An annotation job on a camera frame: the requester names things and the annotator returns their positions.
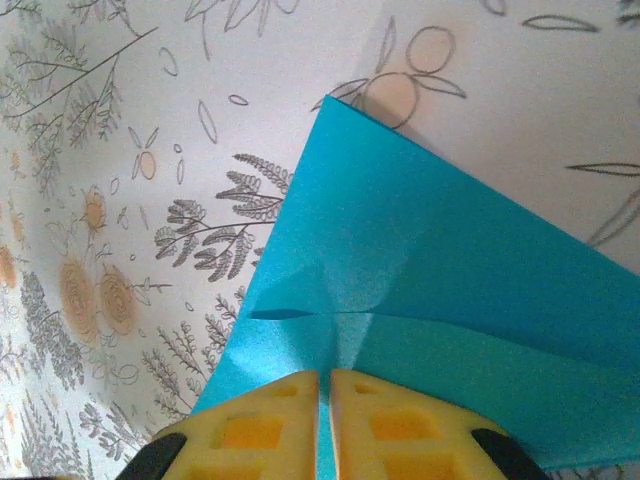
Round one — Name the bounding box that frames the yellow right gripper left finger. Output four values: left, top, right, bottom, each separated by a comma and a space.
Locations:
115, 369, 321, 480

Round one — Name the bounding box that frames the floral tablecloth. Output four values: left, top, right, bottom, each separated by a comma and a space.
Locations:
0, 0, 640, 480

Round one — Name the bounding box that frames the turquoise cloth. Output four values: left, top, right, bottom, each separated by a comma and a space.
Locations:
189, 94, 640, 480

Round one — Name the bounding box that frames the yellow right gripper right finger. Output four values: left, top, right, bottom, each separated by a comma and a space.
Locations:
329, 368, 551, 480

